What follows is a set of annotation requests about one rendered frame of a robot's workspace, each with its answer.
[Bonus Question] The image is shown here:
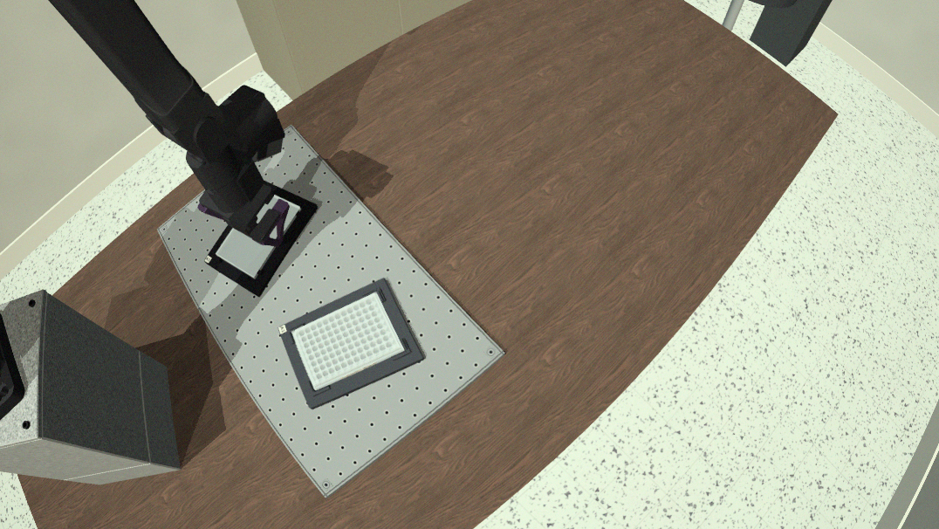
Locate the white multi-well plate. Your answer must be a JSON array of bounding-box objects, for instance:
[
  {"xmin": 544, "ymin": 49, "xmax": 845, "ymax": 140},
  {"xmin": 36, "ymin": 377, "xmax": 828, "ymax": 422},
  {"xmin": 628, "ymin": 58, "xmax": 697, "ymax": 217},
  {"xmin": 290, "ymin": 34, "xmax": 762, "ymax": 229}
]
[{"xmin": 291, "ymin": 292, "xmax": 405, "ymax": 390}]

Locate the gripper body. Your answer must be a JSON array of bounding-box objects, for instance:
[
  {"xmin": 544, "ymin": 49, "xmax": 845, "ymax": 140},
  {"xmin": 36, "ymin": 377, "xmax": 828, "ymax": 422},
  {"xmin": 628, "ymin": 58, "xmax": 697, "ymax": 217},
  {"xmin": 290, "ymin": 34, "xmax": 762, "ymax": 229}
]
[{"xmin": 199, "ymin": 163, "xmax": 280, "ymax": 243}]

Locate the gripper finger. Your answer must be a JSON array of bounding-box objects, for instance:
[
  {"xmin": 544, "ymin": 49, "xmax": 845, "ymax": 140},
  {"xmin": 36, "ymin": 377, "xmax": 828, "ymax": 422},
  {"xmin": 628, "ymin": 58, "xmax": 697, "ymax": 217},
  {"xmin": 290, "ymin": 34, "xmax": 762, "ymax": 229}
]
[
  {"xmin": 259, "ymin": 198, "xmax": 290, "ymax": 247},
  {"xmin": 197, "ymin": 203, "xmax": 225, "ymax": 221}
]

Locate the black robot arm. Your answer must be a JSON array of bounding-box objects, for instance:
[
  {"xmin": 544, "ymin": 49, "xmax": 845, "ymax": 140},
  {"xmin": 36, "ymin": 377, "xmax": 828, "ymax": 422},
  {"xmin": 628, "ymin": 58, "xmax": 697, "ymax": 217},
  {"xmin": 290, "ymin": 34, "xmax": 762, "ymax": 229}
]
[{"xmin": 0, "ymin": 0, "xmax": 285, "ymax": 420}]

